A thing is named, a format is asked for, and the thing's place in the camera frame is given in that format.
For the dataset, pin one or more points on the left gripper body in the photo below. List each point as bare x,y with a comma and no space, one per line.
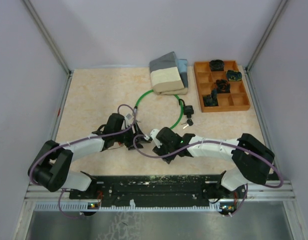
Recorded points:
127,136

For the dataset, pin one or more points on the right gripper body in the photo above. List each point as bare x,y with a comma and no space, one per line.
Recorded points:
164,150

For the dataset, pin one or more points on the green cable lock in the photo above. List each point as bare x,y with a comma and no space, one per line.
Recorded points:
175,95

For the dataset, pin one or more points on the black-headed key bunch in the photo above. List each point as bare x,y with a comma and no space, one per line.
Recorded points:
188,122

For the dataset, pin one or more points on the black Kaijing padlock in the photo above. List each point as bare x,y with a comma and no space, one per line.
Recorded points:
188,110

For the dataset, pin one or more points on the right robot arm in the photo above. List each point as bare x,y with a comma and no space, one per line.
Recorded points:
245,152

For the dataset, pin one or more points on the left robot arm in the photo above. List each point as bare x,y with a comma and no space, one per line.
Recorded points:
51,167

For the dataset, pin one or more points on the dark rolled item lower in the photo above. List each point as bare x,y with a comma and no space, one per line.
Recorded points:
211,99

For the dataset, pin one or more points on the dark rolled item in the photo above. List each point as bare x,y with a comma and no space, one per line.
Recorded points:
216,65
211,99
222,86
234,76

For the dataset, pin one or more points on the folded grey beige cloth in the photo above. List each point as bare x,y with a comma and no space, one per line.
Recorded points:
168,75

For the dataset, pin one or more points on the dark rolled item middle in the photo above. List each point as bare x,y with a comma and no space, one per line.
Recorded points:
222,86

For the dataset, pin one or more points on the wooden compartment tray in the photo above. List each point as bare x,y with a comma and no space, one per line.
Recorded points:
236,100

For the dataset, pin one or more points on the dark rolled item top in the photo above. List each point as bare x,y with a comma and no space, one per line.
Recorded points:
216,65

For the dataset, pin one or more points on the dark rolled item right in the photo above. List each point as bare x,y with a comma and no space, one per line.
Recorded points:
234,76

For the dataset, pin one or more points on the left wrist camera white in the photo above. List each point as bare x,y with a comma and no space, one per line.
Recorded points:
128,120

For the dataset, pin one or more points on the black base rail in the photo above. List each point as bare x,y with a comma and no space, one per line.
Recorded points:
157,191

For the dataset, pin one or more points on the aluminium frame post right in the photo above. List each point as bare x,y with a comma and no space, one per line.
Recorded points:
273,22

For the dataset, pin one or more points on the aluminium frame post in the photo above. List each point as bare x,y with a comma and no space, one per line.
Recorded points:
273,22
46,35

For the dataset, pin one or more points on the aluminium frame post left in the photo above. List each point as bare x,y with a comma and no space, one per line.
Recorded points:
46,35

